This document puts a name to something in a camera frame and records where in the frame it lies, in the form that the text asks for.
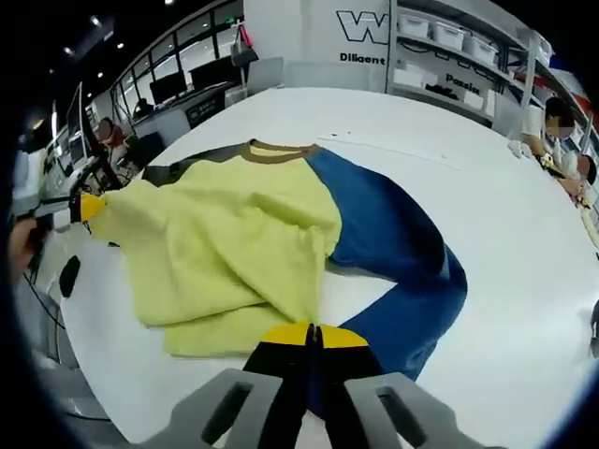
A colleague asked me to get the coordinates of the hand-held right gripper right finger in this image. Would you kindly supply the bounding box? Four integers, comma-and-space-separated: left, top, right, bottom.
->
314, 324, 504, 449

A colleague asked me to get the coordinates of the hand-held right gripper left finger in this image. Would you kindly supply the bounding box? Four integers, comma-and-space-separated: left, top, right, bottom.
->
125, 322, 314, 449

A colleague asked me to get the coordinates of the yellow blue grey garment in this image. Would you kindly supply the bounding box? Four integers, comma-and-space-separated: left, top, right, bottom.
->
88, 138, 469, 417

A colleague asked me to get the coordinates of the person's left hand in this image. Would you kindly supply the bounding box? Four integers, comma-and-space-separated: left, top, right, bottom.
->
7, 218, 48, 275

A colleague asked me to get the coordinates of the black oval pad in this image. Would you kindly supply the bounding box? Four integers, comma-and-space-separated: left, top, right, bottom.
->
59, 254, 81, 298

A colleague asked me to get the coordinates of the black office chair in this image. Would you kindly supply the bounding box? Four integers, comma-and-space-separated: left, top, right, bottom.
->
124, 133, 165, 172

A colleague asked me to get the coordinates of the small black monitor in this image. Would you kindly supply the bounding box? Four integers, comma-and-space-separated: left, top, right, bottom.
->
149, 72, 184, 105

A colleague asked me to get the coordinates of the black desk panel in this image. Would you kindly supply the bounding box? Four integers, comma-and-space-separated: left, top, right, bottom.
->
184, 91, 230, 132

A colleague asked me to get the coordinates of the wide black monitor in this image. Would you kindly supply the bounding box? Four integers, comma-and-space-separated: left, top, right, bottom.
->
189, 58, 235, 90

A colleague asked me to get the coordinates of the grey hanging handbag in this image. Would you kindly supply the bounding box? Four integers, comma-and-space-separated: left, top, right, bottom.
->
230, 25, 259, 66

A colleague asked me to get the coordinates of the grey curved object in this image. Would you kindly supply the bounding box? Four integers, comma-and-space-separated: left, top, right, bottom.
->
588, 297, 599, 361

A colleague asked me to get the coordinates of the white chair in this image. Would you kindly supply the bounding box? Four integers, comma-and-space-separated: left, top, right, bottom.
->
247, 56, 285, 93

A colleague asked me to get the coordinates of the white lettered pillar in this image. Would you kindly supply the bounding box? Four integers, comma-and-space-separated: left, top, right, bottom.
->
242, 0, 399, 94

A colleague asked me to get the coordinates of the beige cloth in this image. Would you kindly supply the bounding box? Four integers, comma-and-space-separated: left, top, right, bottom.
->
577, 196, 599, 247

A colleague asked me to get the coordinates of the small white object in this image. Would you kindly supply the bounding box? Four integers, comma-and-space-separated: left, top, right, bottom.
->
507, 139, 533, 160

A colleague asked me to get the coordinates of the grey metal shelf rack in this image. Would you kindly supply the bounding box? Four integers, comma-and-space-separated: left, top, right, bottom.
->
386, 0, 599, 155

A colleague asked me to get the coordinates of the black cables heap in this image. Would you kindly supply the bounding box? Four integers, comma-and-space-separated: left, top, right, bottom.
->
424, 82, 462, 98

